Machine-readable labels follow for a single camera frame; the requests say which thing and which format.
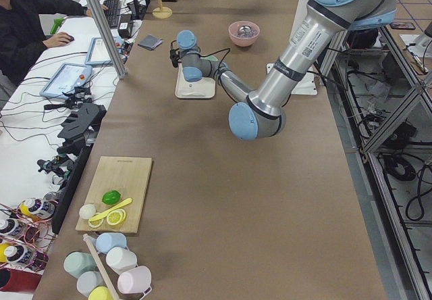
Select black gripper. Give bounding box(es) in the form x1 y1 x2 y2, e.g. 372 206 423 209
169 40 180 68

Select green bowl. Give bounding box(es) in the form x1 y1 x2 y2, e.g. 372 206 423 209
201 55 219 61

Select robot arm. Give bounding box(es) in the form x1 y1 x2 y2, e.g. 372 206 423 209
170 0 396 141

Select grey purple folded cloths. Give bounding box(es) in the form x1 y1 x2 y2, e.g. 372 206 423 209
138 34 163 51

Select cream rabbit tray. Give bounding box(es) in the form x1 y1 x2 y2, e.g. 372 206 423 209
174 64 216 99

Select wooden mug tree stand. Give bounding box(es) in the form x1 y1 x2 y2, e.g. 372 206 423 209
152 0 172 19

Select pink bowl with ice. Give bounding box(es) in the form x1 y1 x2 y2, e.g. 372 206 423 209
228 21 261 47

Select metal ice scoop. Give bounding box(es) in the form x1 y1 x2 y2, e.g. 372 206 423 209
237 25 254 39

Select black keyboard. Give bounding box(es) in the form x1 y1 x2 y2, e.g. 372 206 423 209
103 0 121 28

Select blue tablet far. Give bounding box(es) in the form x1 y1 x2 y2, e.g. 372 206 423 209
85 37 112 66

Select blue tablet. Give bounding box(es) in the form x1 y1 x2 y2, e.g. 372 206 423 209
85 37 112 66
39 63 92 99

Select blue tablet near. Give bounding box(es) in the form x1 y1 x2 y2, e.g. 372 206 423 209
39 63 92 99

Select black holder stand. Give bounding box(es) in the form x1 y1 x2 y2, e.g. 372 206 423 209
51 103 107 234

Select bamboo cutting board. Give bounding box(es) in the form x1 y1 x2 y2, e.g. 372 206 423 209
76 156 153 234

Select yellow plastic knife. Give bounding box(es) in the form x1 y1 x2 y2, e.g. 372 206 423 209
89 197 133 222

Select green lime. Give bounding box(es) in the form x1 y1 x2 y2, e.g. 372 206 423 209
101 190 122 205

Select person in black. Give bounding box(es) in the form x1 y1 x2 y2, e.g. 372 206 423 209
1 0 92 85

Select front lemon slice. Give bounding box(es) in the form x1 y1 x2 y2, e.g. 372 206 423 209
106 208 126 226

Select lemon slice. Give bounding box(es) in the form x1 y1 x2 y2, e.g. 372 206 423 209
106 208 126 226
88 218 104 228

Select rear lemon slice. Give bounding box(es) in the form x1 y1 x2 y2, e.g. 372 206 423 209
88 218 104 228

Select light blue cup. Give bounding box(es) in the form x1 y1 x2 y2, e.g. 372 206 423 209
95 232 128 254

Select yellow sauce bottle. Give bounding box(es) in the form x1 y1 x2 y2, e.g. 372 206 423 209
20 198 55 220

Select white cup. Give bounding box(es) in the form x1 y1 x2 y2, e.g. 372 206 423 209
105 247 138 274

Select pink cup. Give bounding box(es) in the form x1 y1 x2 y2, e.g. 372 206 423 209
117 266 152 295

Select sage green cup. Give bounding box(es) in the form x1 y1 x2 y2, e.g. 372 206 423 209
63 252 96 278

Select grey green cup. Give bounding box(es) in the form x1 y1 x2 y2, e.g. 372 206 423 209
76 271 104 297

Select yellow cup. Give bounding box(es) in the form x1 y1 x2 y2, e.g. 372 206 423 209
88 286 113 300

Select aluminium frame post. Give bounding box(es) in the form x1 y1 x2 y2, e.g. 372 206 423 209
86 0 126 79

